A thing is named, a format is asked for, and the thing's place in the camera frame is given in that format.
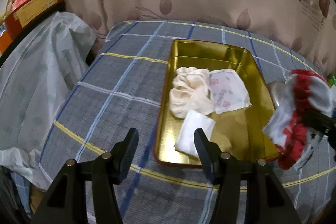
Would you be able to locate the orange box on shelf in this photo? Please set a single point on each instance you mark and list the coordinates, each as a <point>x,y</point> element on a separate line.
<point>5,41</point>

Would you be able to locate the red yellow cardboard box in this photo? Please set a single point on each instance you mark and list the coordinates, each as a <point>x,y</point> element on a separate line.
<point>20,18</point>

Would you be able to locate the floral hygiene tissue packet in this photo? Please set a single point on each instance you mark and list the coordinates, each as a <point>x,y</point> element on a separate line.
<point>227,91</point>

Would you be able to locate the grey plaid table cover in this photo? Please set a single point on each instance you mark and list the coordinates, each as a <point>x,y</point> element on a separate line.
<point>123,89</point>

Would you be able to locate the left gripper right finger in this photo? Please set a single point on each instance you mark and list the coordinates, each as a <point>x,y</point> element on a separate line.
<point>267,200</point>

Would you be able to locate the red white star cloth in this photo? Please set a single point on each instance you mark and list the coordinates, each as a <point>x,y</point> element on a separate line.
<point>296,142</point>

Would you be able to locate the cream fabric scrunchie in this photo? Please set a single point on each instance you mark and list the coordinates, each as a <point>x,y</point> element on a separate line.
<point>190,92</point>

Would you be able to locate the red gold tin box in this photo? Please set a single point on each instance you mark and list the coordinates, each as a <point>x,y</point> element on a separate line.
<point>238,132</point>

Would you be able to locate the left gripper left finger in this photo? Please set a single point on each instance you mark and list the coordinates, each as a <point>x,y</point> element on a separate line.
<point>65,200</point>

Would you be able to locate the white cloth front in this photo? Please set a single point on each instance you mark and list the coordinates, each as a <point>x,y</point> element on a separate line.
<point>193,121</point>

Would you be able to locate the green white small box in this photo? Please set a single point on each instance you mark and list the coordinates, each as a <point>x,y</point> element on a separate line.
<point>332,81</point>

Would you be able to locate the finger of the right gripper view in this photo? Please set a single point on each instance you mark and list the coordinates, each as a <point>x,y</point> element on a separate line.
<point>320,122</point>

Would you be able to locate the stainless steel bowl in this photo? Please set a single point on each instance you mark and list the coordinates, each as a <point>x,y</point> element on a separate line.
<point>279,93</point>

